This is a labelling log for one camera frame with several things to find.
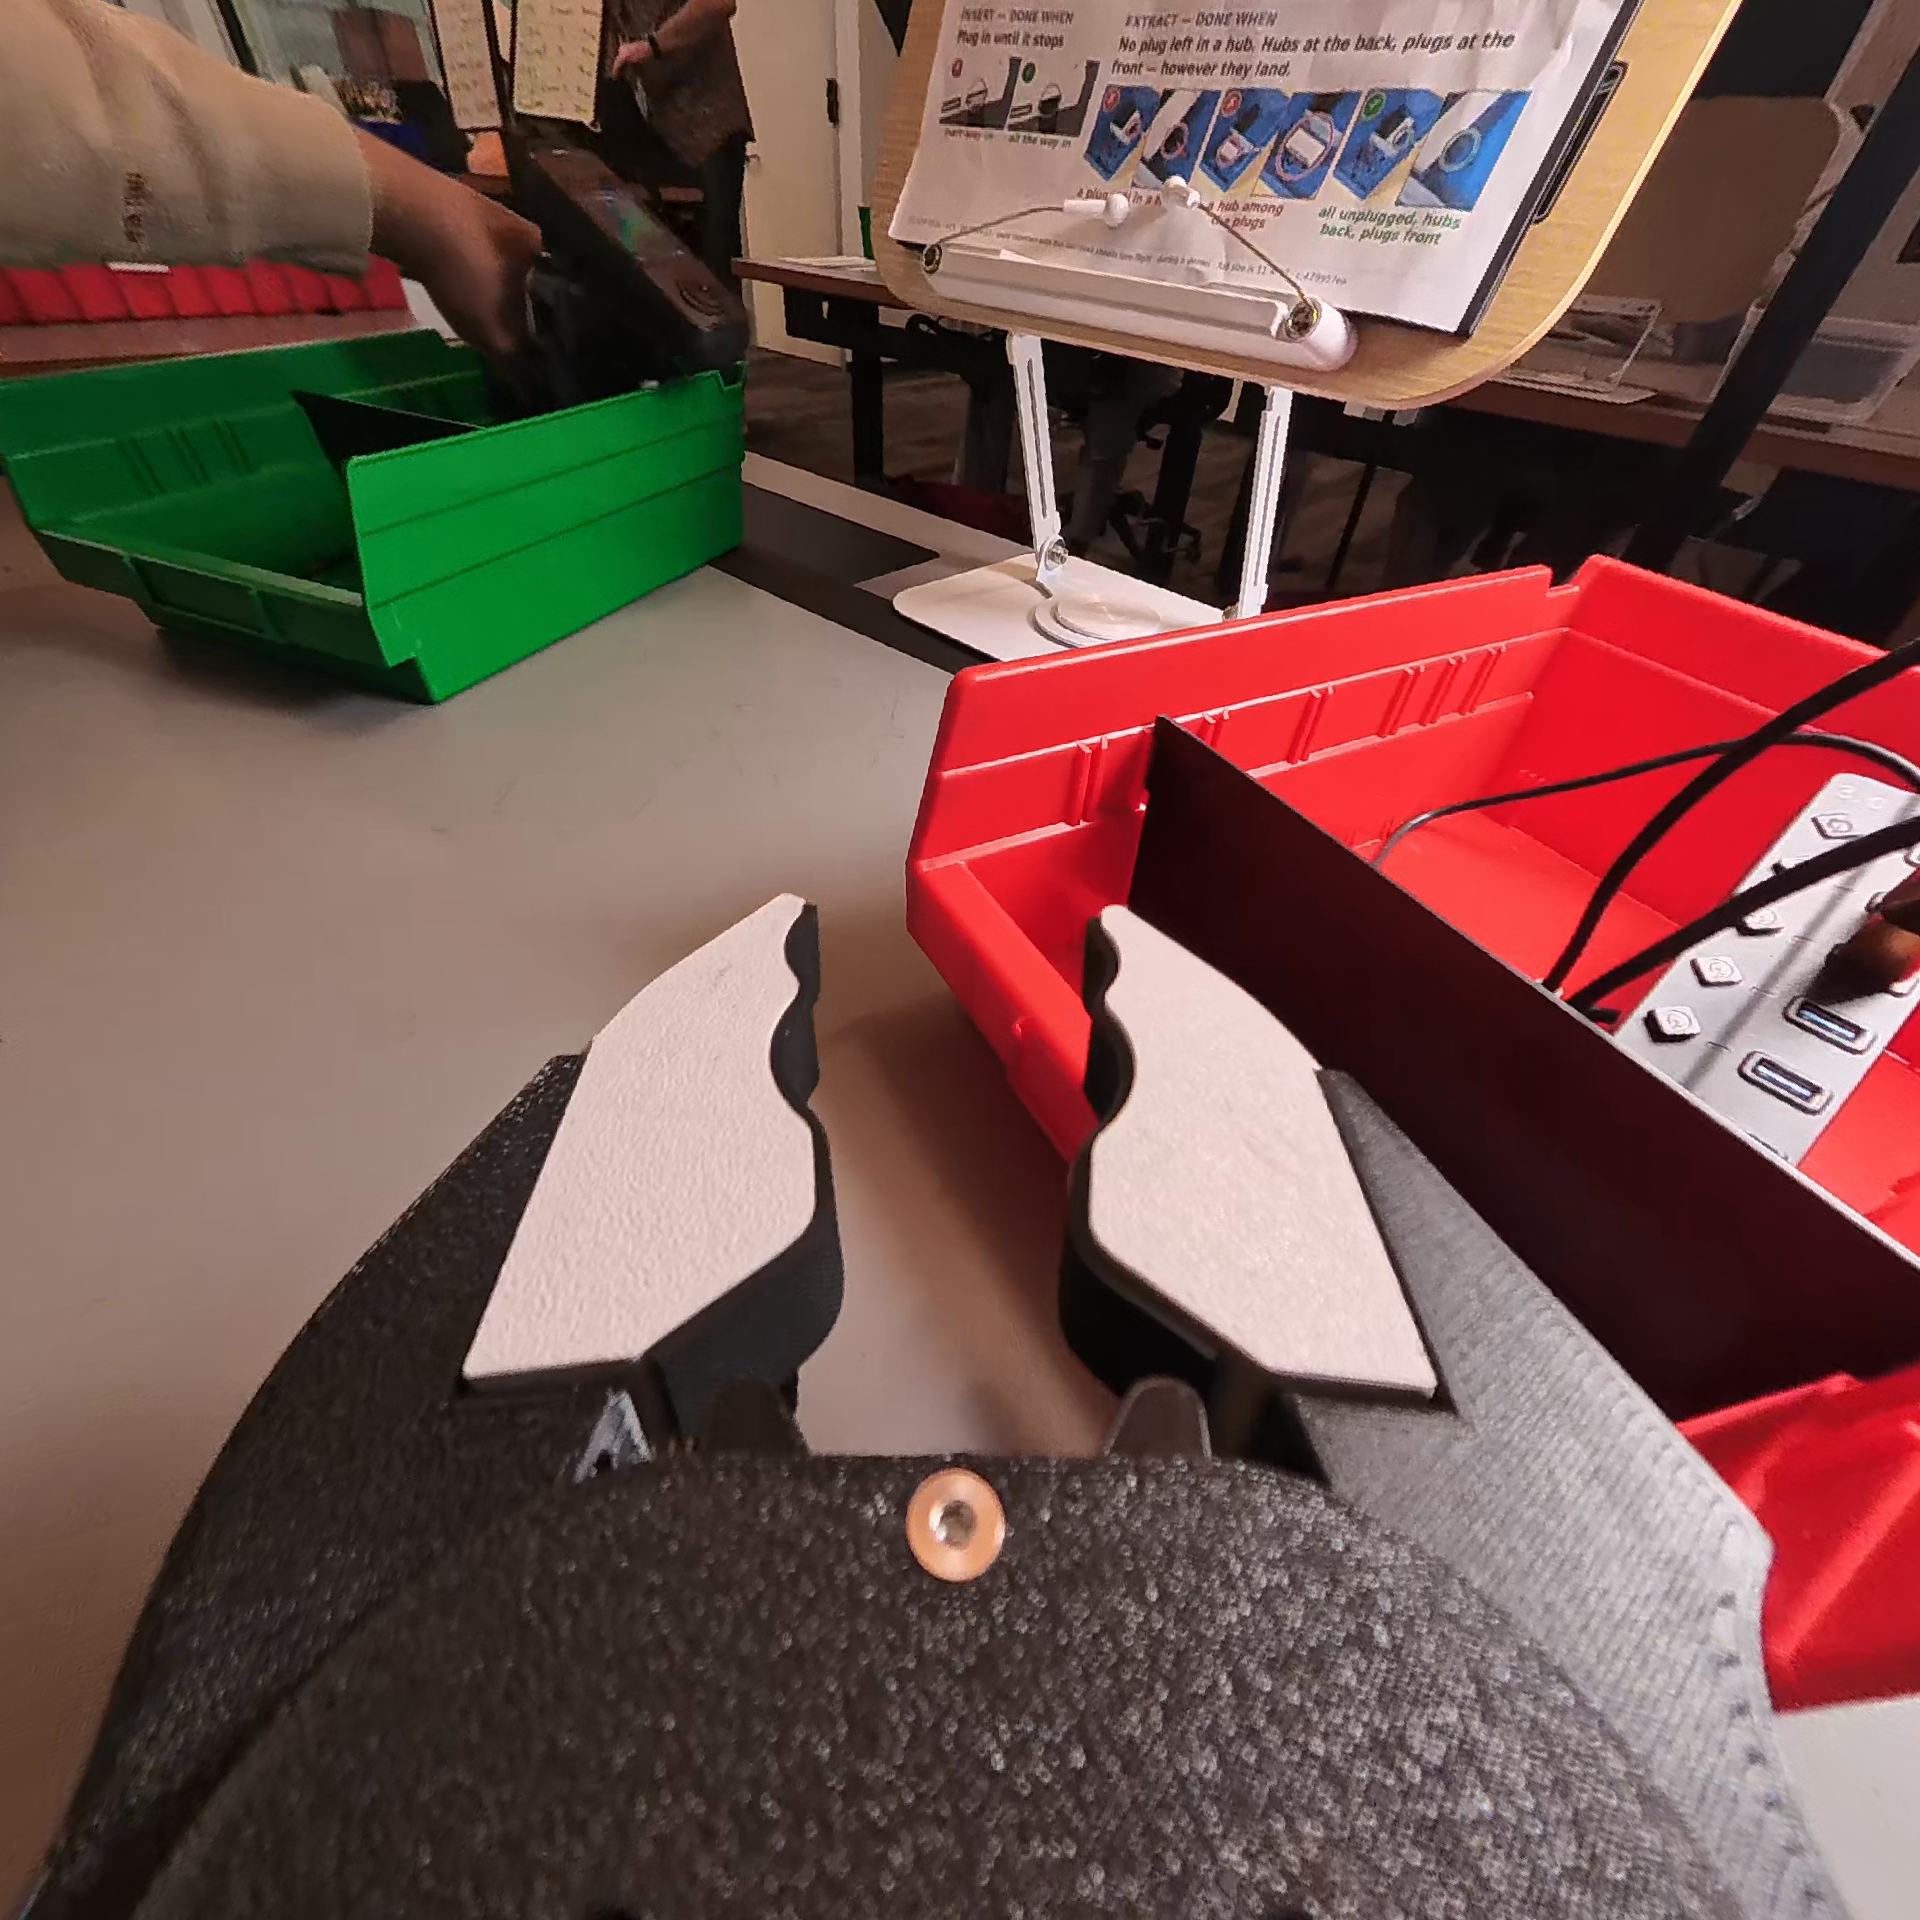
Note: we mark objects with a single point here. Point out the person's left hand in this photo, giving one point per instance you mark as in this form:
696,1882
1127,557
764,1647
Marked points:
450,256

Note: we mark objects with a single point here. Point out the person's left forearm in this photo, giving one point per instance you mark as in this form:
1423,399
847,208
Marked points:
151,134

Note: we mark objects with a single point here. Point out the paper sheet board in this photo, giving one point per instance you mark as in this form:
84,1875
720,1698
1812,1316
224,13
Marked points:
466,61
561,51

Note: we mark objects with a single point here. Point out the brown USB plug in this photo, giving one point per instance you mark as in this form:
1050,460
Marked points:
1875,946

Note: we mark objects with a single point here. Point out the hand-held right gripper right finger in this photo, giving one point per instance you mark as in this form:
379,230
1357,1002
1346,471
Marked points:
1186,1170

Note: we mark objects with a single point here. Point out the silver USB hub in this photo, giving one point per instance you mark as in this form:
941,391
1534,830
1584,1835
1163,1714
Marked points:
1777,914

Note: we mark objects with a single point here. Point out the long wooden table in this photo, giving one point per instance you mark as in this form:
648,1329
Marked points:
151,349

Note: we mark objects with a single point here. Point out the instruction sheet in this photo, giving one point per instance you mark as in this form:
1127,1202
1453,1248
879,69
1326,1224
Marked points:
1199,134

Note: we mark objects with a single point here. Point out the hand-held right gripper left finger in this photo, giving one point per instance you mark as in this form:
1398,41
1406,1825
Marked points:
661,1170

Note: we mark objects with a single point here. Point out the red plastic bin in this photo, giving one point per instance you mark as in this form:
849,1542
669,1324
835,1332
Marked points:
1349,720

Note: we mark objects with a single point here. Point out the red crate on far table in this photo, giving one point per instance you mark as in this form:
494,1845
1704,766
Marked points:
196,289

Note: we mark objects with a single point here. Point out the green plastic bin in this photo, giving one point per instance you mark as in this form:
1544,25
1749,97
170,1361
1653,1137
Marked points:
523,540

